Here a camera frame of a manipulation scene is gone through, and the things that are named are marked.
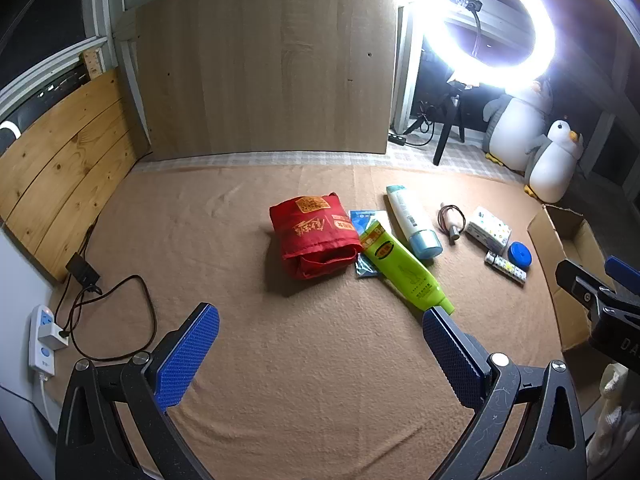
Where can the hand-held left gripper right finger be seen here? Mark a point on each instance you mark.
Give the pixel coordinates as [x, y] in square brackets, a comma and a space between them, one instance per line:
[452, 355]

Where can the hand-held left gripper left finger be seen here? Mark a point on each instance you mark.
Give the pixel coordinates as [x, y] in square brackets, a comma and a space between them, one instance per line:
[187, 355]

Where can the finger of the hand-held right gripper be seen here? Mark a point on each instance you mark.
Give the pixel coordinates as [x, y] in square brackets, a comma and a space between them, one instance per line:
[620, 267]
[575, 280]

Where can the cardboard box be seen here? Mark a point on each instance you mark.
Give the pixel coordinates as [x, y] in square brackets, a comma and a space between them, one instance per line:
[545, 240]

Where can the green tube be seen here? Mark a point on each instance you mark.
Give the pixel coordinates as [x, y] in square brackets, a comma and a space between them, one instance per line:
[395, 265]

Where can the blue printed packet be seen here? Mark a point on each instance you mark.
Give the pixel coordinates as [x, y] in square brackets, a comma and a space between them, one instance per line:
[362, 220]

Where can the red cloth bag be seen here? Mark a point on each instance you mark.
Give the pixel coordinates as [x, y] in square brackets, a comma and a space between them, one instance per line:
[310, 235]

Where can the blue round lid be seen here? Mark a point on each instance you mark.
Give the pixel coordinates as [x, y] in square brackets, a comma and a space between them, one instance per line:
[519, 253]

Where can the small patterned strip pack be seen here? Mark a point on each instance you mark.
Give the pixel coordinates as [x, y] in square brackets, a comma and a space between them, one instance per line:
[505, 267]

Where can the printed tissue pack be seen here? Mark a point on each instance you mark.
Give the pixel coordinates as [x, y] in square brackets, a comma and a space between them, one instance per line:
[487, 230]

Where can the small penguin plush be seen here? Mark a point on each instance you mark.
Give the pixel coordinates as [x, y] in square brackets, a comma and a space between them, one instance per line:
[552, 165]

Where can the small metal cylinder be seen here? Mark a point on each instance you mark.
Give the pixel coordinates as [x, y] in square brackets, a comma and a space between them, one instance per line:
[453, 234]

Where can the black power adapter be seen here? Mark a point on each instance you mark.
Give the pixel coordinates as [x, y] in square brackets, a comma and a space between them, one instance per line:
[82, 270]

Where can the white power strip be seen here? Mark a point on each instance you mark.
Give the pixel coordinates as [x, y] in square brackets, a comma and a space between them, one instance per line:
[42, 355]

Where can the white tube with blue cap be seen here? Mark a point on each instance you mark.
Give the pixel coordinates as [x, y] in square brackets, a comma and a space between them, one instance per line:
[407, 215]

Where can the large penguin plush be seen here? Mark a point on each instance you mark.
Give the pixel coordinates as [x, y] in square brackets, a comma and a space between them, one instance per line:
[515, 130]

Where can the black tripod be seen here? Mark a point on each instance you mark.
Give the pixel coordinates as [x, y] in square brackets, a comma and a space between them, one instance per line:
[445, 135]

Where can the pine plank panel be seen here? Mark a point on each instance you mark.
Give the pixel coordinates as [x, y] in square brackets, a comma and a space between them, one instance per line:
[65, 170]

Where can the black power strip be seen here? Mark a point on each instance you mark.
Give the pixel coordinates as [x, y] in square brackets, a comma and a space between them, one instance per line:
[396, 138]

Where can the phone holder on gooseneck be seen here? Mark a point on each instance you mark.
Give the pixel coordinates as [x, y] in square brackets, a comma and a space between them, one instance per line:
[462, 0]

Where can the white door frame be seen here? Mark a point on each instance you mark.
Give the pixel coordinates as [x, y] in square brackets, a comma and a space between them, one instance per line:
[406, 85]

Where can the grey window frame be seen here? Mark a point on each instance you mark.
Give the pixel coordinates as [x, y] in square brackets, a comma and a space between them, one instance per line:
[107, 10]

